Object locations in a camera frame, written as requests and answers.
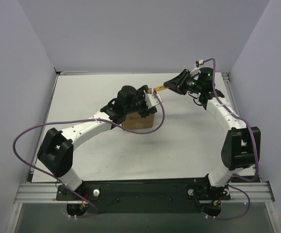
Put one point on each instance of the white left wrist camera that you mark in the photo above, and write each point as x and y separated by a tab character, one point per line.
152	100

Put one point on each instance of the yellow utility knife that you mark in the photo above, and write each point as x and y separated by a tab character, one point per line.
160	88

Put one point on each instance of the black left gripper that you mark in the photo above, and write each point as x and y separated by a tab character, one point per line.
142	94

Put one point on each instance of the brown cardboard express box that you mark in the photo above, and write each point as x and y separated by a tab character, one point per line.
140	121

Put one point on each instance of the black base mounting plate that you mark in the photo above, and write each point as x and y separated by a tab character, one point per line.
154	196

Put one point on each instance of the aluminium front rail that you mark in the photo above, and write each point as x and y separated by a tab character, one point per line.
46	192

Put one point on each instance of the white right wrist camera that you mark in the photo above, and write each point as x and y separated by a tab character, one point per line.
198	66

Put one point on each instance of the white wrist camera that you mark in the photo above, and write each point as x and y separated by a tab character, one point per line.
198	66
152	100

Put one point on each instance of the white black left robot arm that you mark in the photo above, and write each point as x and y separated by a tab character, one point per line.
57	147

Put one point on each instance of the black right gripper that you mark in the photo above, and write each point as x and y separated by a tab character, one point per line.
183	81

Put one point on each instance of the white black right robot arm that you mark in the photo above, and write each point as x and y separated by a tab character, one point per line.
241	148

